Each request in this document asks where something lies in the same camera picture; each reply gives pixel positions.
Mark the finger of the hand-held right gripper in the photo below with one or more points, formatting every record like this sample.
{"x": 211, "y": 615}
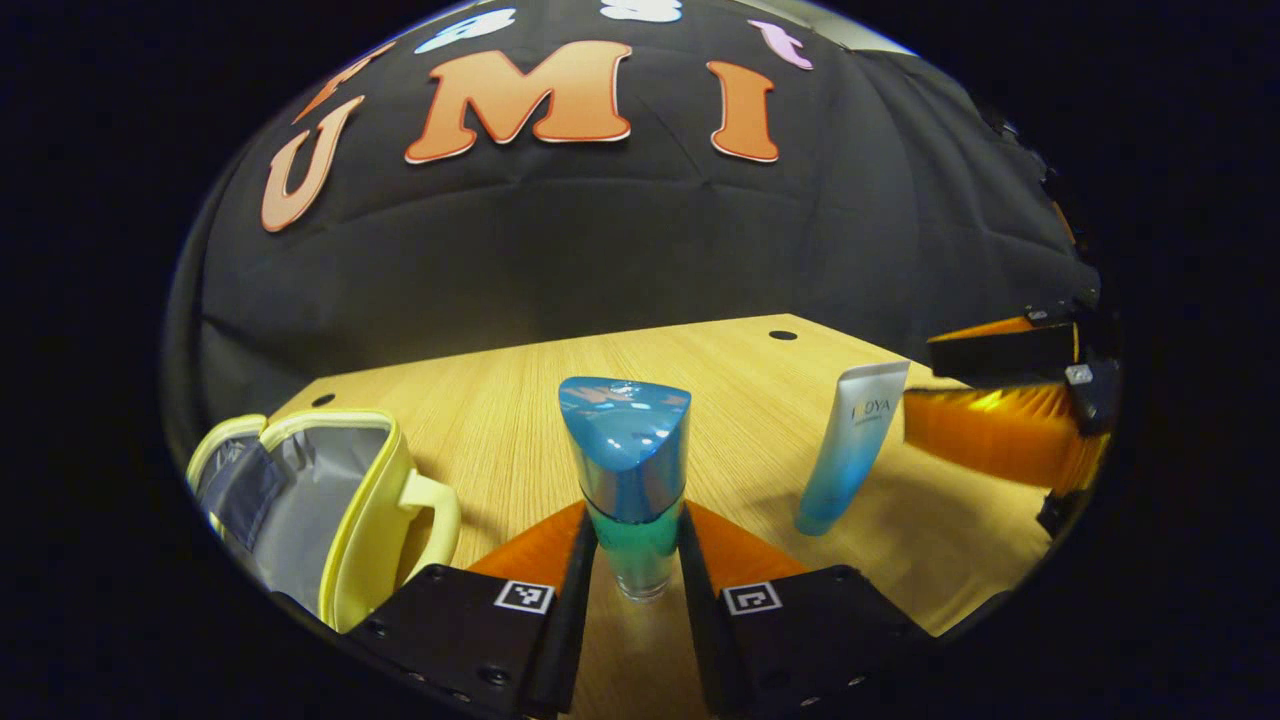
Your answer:
{"x": 1000, "y": 355}
{"x": 1000, "y": 430}

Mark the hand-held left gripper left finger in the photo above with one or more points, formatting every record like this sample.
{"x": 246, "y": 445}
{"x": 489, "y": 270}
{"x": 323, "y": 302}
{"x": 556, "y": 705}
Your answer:
{"x": 575, "y": 620}

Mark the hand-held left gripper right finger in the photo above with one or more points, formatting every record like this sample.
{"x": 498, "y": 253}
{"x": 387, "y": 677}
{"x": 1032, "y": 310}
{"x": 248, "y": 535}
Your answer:
{"x": 700, "y": 640}

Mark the white and blue tube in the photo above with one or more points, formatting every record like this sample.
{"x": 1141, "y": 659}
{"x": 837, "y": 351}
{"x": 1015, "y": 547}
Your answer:
{"x": 850, "y": 450}

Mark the blue green bottle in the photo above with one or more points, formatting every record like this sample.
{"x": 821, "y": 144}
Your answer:
{"x": 625, "y": 450}

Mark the black backdrop cloth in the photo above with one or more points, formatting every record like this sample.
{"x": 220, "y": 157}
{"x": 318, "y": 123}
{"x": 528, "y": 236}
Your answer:
{"x": 600, "y": 250}

